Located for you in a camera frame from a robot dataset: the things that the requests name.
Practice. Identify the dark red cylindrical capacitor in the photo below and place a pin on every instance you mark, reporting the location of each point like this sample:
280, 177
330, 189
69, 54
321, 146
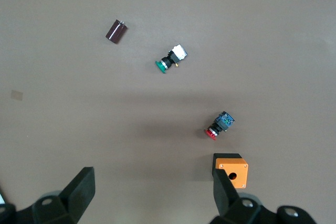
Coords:
116, 32

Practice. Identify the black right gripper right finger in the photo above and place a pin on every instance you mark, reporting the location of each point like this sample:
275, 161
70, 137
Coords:
224, 195

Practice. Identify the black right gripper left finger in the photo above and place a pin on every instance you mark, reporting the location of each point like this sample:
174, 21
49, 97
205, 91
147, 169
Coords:
78, 190

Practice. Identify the green mushroom push button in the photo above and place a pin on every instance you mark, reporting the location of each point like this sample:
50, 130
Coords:
173, 56

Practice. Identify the orange button enclosure box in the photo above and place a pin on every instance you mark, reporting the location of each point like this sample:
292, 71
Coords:
233, 165

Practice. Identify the brown tape patch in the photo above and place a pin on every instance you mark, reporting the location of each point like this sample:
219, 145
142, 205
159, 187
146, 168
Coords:
16, 95

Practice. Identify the red mushroom push button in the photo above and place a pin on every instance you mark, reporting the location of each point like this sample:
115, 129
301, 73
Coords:
223, 123

